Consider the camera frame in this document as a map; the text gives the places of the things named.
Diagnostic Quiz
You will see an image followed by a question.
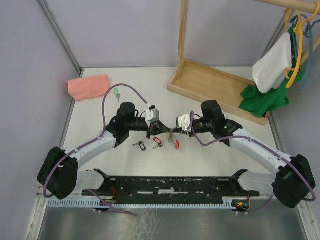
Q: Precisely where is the white towel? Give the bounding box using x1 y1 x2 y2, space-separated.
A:
252 32 292 94

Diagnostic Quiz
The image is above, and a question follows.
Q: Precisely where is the wooden clothes rack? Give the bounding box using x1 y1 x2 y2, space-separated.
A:
167 0 320 125

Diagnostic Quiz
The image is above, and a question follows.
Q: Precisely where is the green tag key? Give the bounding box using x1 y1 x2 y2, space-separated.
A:
113 88 121 102

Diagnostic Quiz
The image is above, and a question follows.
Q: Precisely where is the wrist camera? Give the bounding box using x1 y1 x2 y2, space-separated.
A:
145 102 160 124
176 114 191 128

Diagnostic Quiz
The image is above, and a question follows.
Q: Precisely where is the pink folded cloth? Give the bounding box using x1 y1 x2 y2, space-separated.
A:
67 74 110 102

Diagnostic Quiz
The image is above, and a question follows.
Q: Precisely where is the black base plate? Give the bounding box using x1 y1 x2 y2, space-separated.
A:
94 169 260 205

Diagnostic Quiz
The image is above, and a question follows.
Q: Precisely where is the yellow hanger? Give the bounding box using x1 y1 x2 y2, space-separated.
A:
284 8 316 89

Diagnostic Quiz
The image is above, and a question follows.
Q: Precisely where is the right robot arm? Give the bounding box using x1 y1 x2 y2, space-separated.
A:
175 100 317 209

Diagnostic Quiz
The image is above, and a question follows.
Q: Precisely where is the white slotted cable duct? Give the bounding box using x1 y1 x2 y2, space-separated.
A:
47 196 251 209

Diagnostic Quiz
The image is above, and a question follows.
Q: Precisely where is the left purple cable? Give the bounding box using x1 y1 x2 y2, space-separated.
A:
42 83 153 198

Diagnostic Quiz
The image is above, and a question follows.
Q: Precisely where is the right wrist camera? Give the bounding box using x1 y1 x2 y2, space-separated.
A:
176 114 191 128

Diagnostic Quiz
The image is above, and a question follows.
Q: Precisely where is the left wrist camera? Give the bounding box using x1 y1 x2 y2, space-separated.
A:
145 102 160 124

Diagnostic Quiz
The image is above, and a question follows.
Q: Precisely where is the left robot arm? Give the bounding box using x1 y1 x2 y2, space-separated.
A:
37 102 170 200

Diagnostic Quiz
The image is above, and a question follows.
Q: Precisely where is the red tag key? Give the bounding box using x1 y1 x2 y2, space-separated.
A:
153 137 164 149

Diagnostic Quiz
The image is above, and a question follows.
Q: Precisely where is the black tag key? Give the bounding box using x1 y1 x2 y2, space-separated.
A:
132 141 147 152

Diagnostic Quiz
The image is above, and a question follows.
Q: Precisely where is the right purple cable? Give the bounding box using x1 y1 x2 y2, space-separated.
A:
189 110 317 215

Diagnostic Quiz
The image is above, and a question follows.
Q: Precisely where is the red handled keyring holder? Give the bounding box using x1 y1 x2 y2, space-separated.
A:
168 133 180 150

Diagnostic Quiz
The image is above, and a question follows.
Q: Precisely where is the teal hanger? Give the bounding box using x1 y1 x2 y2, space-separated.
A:
298 14 320 91

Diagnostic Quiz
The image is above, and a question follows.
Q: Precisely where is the purple cable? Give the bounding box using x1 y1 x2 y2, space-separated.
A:
42 83 153 198
189 110 317 215

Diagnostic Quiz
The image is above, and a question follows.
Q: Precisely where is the green shirt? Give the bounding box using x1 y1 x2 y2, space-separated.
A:
238 26 305 118

